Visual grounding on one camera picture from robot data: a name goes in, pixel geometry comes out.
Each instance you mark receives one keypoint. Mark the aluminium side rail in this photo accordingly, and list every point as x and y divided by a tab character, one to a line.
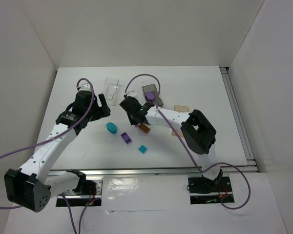
251	163

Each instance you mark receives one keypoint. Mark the small teal lego brick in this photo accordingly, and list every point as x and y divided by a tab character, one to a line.
142	149

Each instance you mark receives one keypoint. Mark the teal oval lego piece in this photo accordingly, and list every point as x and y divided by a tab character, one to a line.
111	127

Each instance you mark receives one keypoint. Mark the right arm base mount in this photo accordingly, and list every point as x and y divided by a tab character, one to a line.
200	193

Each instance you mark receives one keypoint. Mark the aluminium front rail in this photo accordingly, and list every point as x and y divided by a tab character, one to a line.
142	172

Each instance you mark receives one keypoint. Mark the dark smoky plastic container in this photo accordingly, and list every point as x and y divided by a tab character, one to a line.
152	88

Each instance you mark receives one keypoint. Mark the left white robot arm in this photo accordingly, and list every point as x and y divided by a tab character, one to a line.
29	186

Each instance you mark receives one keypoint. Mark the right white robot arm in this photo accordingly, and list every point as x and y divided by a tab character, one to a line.
195	132

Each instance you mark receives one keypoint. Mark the clear plastic container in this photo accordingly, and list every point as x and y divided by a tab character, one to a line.
110	90

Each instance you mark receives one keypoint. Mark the purple lego brick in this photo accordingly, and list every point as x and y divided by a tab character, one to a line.
126	138

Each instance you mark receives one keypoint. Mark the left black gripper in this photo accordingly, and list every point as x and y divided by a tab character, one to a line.
97	110

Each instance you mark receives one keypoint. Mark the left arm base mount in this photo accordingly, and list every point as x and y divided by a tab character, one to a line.
91	193

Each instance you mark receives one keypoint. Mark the orange translucent plastic container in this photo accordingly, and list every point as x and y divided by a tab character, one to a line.
183	109

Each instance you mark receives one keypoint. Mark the orange flat lego plate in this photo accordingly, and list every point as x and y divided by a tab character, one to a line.
144	128

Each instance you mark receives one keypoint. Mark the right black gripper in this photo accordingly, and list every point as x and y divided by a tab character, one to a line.
128	110

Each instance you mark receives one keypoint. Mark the purple oval lego piece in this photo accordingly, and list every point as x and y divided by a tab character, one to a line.
150	97

